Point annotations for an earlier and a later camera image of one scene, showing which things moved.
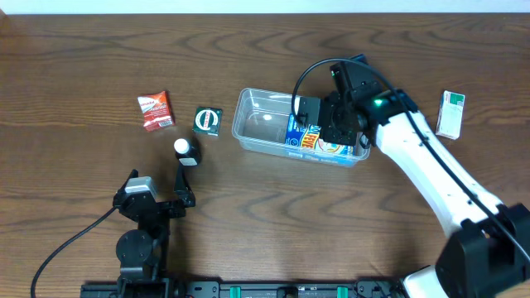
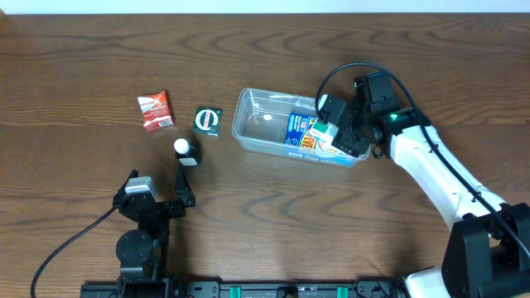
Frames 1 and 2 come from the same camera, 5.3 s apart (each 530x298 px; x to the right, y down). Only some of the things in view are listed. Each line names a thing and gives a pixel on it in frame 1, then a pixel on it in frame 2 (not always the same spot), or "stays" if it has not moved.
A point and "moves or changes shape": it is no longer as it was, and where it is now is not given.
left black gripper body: (161, 207) stays
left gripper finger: (133, 174) stays
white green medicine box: (451, 110) moves or changes shape
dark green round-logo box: (207, 120) stays
